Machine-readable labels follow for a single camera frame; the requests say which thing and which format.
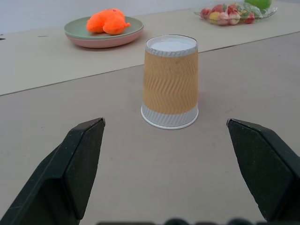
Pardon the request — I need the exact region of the clear bag of toy fruit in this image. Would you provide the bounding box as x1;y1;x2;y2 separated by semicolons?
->
193;2;278;27

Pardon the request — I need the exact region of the green apple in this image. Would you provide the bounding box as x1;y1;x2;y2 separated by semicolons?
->
244;0;272;10

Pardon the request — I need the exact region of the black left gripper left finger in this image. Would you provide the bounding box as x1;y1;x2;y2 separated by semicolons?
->
0;117;106;225

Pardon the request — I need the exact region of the green plate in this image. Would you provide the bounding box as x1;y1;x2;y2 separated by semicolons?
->
64;16;144;40

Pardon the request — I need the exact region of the pink plate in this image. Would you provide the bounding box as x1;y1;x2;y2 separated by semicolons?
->
65;30;144;49

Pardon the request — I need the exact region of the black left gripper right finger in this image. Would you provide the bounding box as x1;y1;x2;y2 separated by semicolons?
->
226;118;300;222

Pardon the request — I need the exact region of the orange plush toy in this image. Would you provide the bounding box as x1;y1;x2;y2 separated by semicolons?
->
86;8;131;36

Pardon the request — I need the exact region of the brown ribbed paper cup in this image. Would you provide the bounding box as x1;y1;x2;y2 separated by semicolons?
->
140;35;199;130

